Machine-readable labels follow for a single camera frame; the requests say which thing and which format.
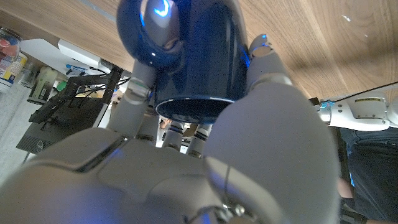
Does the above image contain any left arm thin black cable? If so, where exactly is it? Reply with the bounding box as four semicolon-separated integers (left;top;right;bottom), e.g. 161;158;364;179
329;81;398;103

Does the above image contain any flat white box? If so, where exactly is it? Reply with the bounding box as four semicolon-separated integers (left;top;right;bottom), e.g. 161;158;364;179
57;39;108;69

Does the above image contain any white paper sheet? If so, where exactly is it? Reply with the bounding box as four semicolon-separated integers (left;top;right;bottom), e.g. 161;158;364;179
18;38;103;78

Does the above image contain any dark blue ceramic mug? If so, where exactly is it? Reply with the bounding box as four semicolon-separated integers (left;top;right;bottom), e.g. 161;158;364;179
116;0;251;125

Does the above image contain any white canister with lid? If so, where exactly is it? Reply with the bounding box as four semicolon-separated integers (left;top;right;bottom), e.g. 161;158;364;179
0;51;29;94

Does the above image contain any person in blue jeans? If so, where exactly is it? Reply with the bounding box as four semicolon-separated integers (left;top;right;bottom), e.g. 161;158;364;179
337;126;398;224

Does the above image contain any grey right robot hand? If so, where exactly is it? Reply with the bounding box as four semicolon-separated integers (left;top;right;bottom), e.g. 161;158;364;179
0;0;342;224

